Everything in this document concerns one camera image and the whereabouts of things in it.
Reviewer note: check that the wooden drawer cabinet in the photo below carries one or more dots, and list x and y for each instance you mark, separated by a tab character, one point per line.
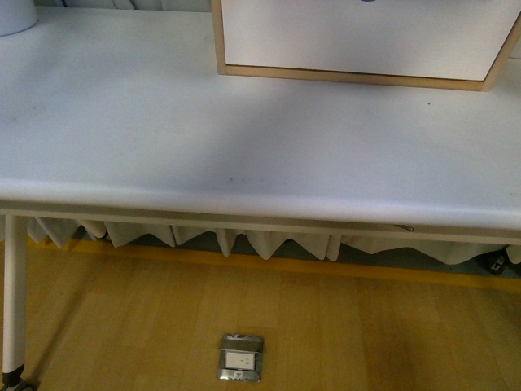
350	75

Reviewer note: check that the black caster wheel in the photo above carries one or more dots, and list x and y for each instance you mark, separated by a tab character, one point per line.
495	262

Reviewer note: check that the white table leg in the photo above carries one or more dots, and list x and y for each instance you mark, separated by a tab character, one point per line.
14	302

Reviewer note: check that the white lower drawer front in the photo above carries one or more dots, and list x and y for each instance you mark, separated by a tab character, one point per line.
358	36

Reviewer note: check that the metal floor power outlet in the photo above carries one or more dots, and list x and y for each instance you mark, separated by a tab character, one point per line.
241	358

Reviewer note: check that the white plant pot left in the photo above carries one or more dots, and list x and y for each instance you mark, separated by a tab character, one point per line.
17	16

